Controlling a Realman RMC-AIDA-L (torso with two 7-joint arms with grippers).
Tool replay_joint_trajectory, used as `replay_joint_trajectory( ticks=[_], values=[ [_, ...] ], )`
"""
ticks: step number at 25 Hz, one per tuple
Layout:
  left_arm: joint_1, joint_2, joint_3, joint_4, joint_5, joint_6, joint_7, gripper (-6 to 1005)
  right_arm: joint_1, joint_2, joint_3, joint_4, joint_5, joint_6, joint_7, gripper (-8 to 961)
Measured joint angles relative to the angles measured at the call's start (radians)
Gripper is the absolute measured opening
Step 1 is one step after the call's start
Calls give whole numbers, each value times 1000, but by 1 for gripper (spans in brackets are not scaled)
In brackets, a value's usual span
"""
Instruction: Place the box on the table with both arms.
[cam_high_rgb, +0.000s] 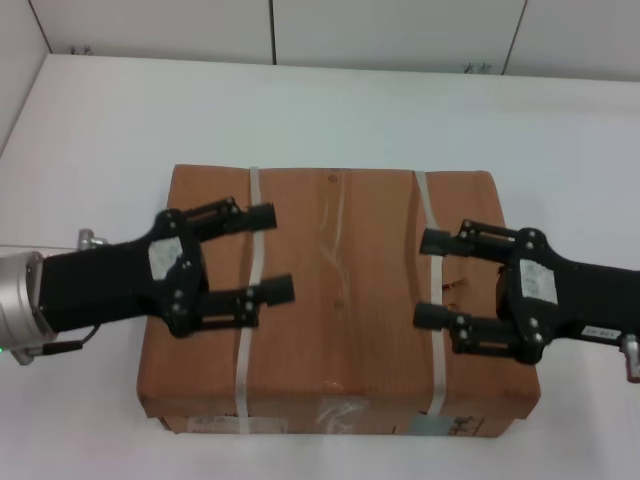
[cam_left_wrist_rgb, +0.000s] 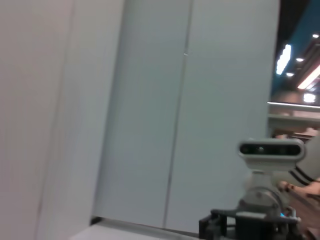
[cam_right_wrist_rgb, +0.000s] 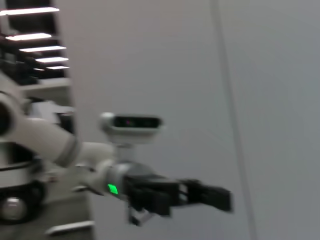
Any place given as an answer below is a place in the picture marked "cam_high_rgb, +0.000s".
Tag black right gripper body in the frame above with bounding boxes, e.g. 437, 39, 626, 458
496, 227, 640, 365

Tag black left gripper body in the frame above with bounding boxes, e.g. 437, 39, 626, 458
38, 208, 210, 340

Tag white plastic packing strap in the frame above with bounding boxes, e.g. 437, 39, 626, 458
234, 166, 269, 434
412, 170, 449, 417

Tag brown cardboard box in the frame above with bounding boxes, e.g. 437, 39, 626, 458
135, 163, 542, 439

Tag grey box label sticker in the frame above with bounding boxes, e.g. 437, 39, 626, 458
409, 414, 454, 437

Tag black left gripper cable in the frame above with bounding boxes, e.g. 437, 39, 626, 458
9, 228, 112, 367

